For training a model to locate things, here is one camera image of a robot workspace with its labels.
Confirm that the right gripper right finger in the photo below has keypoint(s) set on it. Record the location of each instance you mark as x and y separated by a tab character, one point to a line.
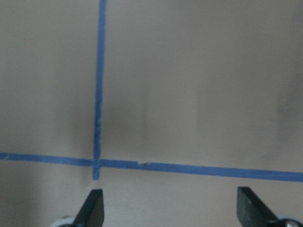
252	211

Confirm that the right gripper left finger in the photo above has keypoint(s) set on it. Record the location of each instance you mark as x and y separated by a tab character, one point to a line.
92	212

